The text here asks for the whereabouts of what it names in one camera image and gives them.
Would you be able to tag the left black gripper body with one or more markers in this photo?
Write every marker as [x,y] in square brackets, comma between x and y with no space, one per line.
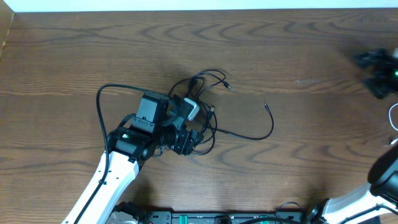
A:
[185,141]

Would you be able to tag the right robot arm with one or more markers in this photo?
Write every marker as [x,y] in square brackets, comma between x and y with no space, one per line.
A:
[378,195]

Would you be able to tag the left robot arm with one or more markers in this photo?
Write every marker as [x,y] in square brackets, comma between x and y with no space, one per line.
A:
[159,122]

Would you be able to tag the cardboard panel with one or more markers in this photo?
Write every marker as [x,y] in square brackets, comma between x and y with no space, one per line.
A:
[6,19]

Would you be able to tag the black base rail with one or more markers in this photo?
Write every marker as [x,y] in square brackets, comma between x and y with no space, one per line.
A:
[163,217]

